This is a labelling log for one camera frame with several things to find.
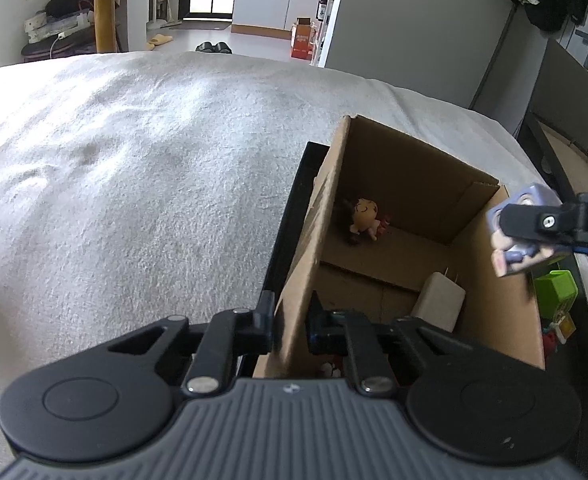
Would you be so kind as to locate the gold-rimmed round table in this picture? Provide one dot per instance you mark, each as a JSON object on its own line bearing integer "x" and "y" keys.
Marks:
{"x": 105, "y": 10}

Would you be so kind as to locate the white power strip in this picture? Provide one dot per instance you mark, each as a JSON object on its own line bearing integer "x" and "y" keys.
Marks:
{"x": 56, "y": 25}

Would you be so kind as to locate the red cardboard box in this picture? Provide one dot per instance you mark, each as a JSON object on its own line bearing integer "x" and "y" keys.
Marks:
{"x": 302, "y": 40}

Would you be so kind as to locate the brown-haired doll figurine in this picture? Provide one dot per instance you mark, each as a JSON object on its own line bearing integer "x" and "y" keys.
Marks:
{"x": 366, "y": 217}

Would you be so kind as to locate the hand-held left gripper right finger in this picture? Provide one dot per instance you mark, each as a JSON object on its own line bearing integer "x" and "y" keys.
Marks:
{"x": 324, "y": 332}

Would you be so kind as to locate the brown cardboard box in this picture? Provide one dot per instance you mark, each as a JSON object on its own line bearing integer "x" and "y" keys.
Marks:
{"x": 388, "y": 160}

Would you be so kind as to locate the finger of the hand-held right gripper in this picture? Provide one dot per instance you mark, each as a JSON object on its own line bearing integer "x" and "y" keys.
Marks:
{"x": 528, "y": 220}

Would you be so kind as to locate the black tray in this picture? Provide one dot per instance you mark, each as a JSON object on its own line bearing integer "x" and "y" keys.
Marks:
{"x": 289, "y": 240}

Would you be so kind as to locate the small colourful figurine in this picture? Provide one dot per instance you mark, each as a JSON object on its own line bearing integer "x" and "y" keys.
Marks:
{"x": 556, "y": 332}

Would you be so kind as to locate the purple cube toy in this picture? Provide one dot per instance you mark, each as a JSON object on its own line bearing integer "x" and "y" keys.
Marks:
{"x": 516, "y": 257}

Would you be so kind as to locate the green cube toy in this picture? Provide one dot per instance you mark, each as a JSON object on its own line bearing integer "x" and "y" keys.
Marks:
{"x": 556, "y": 292}

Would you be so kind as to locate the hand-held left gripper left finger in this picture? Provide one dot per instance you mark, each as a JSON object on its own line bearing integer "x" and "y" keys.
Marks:
{"x": 261, "y": 330}

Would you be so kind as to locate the yellow slipper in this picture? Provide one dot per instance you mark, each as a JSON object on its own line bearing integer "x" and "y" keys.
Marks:
{"x": 160, "y": 41}

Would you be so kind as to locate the white charger plug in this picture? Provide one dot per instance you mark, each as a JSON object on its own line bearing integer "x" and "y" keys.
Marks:
{"x": 438, "y": 302}

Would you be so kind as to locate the dark spray bottle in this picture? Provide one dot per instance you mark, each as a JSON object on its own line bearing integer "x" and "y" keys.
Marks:
{"x": 323, "y": 7}

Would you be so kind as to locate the dark grey upright board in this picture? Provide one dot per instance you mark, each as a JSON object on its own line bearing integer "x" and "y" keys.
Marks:
{"x": 568, "y": 90}

